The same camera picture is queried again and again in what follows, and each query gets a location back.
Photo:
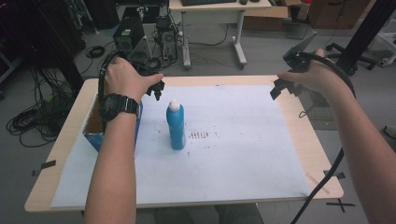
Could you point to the person's right hand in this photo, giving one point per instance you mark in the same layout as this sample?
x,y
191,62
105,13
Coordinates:
x,y
317,76

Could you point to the dark curtain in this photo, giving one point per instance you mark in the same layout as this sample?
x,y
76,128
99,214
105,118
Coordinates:
x,y
37,37

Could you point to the flat cardboard box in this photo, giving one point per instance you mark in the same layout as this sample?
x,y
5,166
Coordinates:
x,y
266,18

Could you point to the person's shoe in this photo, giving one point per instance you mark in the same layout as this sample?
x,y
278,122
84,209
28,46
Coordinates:
x,y
391,131

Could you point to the black computer tower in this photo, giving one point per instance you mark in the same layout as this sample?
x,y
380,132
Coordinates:
x,y
128,34

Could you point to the cardboard box with blue sides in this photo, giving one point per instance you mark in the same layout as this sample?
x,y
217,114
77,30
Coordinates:
x,y
93,124

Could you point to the brown cabinet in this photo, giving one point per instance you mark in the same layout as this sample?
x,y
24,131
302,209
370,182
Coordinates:
x,y
339,14

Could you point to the black metal stand post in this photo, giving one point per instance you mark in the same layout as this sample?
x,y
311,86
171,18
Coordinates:
x,y
367,31

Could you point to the white paper sheet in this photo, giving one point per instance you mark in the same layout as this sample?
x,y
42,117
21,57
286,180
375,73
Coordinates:
x,y
224,161

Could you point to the black wrist watch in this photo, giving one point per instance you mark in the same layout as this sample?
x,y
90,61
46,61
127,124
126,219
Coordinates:
x,y
120,106

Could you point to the person's left hand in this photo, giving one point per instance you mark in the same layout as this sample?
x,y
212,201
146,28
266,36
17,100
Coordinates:
x,y
124,77

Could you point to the blue bottle with white cap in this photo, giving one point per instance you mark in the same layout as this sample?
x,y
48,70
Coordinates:
x,y
176,127

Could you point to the white office desk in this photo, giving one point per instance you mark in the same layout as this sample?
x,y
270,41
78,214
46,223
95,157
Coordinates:
x,y
218,7

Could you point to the black tape cross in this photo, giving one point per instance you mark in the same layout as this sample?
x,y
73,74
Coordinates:
x,y
340,204

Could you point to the clear tape strip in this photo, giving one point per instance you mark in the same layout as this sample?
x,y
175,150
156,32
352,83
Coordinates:
x,y
317,183

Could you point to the open grey computer case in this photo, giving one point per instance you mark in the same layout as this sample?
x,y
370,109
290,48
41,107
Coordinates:
x,y
167,40

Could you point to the black office chair base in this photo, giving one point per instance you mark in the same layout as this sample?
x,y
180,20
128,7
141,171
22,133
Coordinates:
x,y
358,57

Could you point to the black tape strip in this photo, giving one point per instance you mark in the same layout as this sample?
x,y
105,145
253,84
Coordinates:
x,y
337,174
46,165

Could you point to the black keyboard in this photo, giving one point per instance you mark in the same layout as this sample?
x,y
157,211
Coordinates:
x,y
208,2

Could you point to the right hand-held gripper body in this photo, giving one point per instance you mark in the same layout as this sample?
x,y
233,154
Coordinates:
x,y
297,60

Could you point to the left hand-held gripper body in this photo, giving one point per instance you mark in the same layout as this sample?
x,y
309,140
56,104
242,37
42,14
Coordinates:
x,y
144,69

